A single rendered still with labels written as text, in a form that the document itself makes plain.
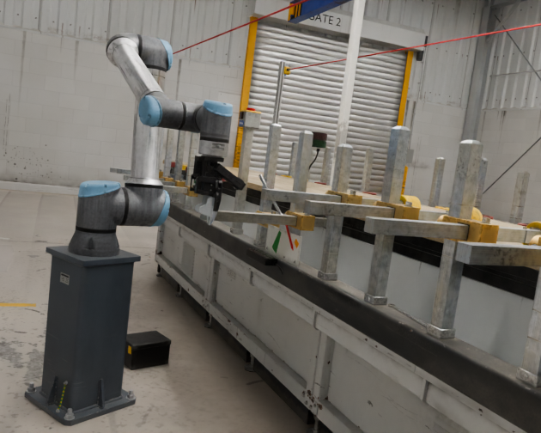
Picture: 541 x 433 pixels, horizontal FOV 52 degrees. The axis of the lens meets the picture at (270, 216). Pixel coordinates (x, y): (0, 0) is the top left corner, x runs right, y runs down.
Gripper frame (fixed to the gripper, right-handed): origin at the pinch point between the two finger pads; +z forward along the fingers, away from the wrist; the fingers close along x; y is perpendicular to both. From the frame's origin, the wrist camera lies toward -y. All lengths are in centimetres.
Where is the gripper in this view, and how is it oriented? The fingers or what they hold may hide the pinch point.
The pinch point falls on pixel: (211, 221)
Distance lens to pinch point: 174.8
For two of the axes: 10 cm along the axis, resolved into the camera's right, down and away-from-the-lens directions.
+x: 4.2, 1.6, -8.9
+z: -1.2, 9.9, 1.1
